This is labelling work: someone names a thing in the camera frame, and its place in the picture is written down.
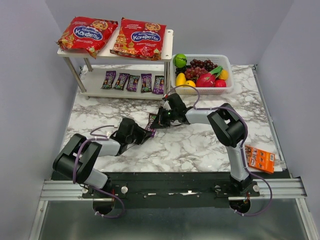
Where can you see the orange yellow toy fruit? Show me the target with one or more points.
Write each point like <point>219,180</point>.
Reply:
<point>224,75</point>

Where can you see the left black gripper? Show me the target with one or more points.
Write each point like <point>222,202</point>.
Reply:
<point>138,132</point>

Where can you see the yellow toy mango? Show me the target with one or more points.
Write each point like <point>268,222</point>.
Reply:
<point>180,80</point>

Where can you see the red toy apple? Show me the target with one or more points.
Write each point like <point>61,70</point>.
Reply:
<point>220,83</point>

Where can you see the pink toy dragon fruit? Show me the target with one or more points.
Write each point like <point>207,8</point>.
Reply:
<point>207,80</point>

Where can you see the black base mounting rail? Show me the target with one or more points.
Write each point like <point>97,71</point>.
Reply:
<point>160,190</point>

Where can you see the white two-tier shelf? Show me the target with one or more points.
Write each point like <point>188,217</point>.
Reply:
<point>90,72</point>

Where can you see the purple M&M pack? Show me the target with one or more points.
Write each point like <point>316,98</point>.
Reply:
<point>159,83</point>
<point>132,83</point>
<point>109,79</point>
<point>121,81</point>
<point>146,86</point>
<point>151,119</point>

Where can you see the red candy bag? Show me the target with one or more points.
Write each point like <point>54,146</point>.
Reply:
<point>87,34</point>
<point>139,40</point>

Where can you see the aluminium frame rail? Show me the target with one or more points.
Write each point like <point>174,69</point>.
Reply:
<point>290,188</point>

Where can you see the yellow toy lemon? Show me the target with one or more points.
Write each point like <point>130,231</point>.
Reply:
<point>190,83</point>

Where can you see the white plastic fruit basket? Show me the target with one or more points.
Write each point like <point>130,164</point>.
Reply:
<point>220,60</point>

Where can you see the orange snack box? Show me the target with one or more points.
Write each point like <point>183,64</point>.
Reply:
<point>260,160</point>

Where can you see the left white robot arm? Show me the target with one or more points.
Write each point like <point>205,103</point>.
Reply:
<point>77,159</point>

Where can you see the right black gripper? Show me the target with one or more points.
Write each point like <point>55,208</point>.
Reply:
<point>161,117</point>

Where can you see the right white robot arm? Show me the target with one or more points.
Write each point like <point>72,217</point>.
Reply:
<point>228,126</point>

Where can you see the green toy ball fruit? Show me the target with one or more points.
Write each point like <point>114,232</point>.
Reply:
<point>180,60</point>

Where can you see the dark purple toy grapes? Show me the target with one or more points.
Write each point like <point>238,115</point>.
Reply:
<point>206,64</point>

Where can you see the red toy grapes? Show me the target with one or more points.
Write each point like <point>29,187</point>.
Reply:
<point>194,73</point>

